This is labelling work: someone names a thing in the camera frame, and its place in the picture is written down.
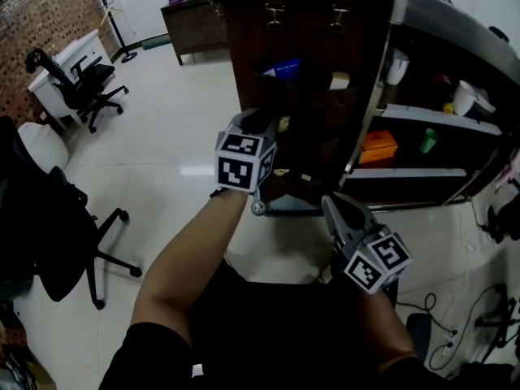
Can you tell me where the dark grey floor pedal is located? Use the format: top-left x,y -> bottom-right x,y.
405,313 -> 431,363

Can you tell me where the person's black clothing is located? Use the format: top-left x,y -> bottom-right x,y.
99,260 -> 468,390

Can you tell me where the person's right forearm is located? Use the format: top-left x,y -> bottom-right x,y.
355,288 -> 415,371

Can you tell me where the white bean bag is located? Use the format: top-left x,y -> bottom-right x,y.
17,122 -> 70,174

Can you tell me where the pink cloth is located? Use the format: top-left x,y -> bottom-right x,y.
493,148 -> 520,190

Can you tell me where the black office chair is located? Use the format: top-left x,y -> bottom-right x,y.
0,115 -> 143,311
24,47 -> 130,134

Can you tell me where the black chair backrest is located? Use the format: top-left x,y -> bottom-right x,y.
487,25 -> 511,43

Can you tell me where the black tripod stand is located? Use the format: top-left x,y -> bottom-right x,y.
474,284 -> 520,365

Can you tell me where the white waste bin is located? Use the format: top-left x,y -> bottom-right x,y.
384,49 -> 410,86

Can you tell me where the white desk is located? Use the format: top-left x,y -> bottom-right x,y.
27,29 -> 113,129

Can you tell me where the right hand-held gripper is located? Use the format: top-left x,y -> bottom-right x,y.
320,192 -> 414,296

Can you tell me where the white power strip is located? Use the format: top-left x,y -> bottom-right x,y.
440,329 -> 458,357

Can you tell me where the black floor cable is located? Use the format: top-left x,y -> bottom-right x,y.
396,292 -> 458,336
428,283 -> 509,371

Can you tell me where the white kettle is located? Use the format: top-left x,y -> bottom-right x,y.
453,80 -> 496,117

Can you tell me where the black coat rack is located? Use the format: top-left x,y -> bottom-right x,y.
85,0 -> 138,64

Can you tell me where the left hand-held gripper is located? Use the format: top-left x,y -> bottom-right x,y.
213,106 -> 283,195

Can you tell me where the cream small box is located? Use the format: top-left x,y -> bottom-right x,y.
329,71 -> 350,91

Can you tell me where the blue flat packet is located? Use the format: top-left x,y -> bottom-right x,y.
262,58 -> 301,79

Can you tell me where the brown cardboard box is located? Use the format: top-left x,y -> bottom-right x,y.
0,318 -> 56,390

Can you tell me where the dark brown organizer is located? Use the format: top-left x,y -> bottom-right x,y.
221,0 -> 393,206

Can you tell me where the green cup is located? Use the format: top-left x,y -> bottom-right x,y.
419,128 -> 439,155

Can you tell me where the black equipment on floor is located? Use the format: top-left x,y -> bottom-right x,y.
479,203 -> 520,245

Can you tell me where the metal hanging clip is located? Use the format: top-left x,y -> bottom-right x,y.
327,5 -> 350,34
264,2 -> 285,31

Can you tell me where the dark wooden cabinet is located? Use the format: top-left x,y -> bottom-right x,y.
160,0 -> 228,67

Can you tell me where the person's left forearm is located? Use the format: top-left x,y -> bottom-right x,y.
130,188 -> 249,349

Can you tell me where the orange box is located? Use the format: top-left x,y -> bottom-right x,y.
358,130 -> 398,165

